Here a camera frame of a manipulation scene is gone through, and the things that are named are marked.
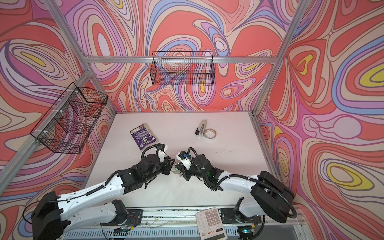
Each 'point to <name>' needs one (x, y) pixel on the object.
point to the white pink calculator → (210, 225)
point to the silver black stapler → (201, 130)
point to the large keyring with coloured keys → (175, 171)
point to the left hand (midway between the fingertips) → (176, 159)
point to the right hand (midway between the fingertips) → (179, 168)
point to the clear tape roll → (210, 133)
